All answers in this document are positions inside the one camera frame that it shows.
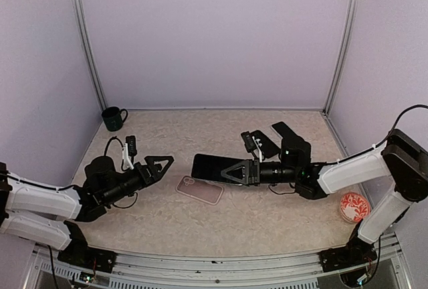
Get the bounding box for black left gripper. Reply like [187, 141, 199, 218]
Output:
[102, 155, 173, 205]

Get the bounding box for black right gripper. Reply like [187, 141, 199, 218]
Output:
[221, 158, 300, 187]

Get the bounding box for small black phone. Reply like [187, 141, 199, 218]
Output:
[191, 154, 243, 184]

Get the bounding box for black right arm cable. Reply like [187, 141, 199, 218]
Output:
[267, 104, 428, 196]

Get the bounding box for left aluminium corner post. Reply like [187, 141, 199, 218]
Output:
[72, 0, 107, 110]

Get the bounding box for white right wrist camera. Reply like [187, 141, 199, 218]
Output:
[241, 131, 264, 163]

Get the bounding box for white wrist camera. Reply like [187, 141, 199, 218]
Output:
[241, 131, 264, 163]
[121, 135, 138, 171]

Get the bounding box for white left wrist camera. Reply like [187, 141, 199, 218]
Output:
[121, 135, 138, 171]

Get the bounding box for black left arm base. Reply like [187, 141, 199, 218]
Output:
[58, 221, 117, 274]

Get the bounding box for right aluminium corner post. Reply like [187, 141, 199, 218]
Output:
[323, 0, 358, 117]

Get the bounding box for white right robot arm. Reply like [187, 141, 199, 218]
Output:
[221, 129, 427, 265]

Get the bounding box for light blue phone case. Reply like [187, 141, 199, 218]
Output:
[271, 122, 296, 138]

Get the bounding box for aluminium front rail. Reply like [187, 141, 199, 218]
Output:
[23, 231, 412, 289]

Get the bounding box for dark green mug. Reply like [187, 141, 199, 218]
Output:
[101, 106, 128, 132]

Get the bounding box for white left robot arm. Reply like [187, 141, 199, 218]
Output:
[1, 156, 174, 266]

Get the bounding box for red patterned white dish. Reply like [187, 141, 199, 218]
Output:
[339, 192, 371, 223]

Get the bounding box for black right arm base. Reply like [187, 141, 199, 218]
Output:
[318, 221, 378, 272]

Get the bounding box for pink clear phone case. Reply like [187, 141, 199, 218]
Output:
[175, 176, 224, 205]

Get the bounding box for aluminium corner post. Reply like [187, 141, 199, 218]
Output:
[323, 0, 358, 117]
[72, 0, 107, 110]

